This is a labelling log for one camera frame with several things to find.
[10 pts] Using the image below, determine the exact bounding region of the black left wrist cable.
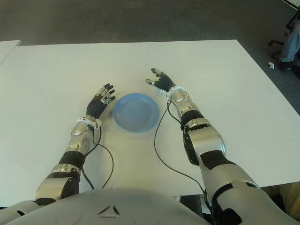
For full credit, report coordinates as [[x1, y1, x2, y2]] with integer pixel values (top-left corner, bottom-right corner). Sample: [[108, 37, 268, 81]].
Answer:
[[81, 125, 115, 190]]

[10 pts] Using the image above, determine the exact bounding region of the white neighbouring table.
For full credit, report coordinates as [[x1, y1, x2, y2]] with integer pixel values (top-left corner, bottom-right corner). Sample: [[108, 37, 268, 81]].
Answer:
[[0, 39, 22, 65]]

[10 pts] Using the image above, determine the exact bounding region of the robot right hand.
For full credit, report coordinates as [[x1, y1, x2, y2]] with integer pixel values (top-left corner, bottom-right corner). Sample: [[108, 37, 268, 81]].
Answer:
[[144, 68, 178, 93]]

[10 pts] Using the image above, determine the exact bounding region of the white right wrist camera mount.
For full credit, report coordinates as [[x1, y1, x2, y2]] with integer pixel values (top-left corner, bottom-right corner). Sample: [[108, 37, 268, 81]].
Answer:
[[159, 85, 186, 100]]

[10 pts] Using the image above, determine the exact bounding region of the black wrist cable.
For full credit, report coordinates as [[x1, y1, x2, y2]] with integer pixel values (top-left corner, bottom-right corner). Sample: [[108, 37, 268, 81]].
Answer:
[[153, 100, 211, 211], [81, 125, 115, 190]]

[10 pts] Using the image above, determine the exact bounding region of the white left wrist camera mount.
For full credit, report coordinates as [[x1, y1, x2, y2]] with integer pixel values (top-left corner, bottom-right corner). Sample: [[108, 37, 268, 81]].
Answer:
[[76, 116, 102, 129]]

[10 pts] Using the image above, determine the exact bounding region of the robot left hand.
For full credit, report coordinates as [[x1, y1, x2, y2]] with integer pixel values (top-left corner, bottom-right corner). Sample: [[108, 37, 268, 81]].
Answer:
[[86, 82, 116, 118]]

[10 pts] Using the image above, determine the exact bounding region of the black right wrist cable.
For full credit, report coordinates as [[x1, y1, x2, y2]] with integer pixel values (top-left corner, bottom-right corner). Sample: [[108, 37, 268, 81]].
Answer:
[[153, 100, 211, 211]]

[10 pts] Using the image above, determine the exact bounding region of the person in blue jeans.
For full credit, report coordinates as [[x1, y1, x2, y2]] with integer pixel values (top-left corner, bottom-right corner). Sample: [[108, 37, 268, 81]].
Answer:
[[278, 29, 300, 79]]

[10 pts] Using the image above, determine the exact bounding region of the blue round plate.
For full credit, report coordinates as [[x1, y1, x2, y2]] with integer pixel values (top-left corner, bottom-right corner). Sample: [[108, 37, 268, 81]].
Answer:
[[112, 93, 161, 133]]

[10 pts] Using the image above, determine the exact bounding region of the black office chair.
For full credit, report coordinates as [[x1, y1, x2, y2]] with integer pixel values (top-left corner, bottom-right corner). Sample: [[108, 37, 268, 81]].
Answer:
[[268, 9, 300, 58]]

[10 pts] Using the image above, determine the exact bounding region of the grey robot torso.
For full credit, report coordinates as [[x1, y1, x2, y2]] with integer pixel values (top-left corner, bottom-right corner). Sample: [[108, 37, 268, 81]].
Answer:
[[0, 186, 211, 225]]

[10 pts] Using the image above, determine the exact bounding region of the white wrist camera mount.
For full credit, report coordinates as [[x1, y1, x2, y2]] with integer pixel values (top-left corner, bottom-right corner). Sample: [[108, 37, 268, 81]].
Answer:
[[76, 116, 102, 129], [159, 85, 186, 100]]

